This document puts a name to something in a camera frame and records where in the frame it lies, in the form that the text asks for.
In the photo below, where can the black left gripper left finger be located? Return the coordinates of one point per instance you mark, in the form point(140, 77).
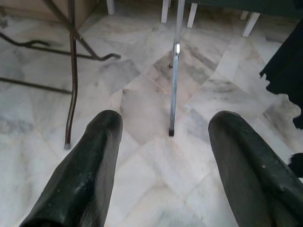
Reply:
point(90, 165)

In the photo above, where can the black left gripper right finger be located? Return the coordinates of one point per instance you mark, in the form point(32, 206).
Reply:
point(255, 177)

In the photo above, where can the black t-shirt green logo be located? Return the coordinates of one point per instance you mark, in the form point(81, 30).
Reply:
point(288, 71)

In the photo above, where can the silver metal clothes rack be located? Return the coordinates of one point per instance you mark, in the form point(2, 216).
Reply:
point(174, 82)

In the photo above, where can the marble top folding table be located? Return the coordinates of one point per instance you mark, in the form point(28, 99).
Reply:
point(73, 47)

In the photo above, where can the black TV cabinet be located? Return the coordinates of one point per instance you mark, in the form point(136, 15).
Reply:
point(236, 6)

